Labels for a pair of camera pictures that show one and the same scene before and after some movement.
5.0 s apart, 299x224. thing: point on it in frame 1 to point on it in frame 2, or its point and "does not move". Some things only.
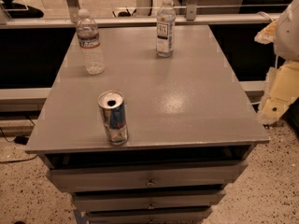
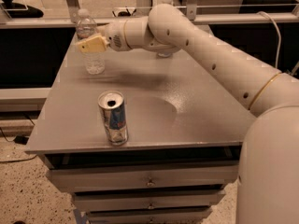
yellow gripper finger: [281, 88] to [111, 35]
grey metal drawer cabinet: [191, 128] does not move
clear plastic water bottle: [89, 37] does not move
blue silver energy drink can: [114, 112] does not move
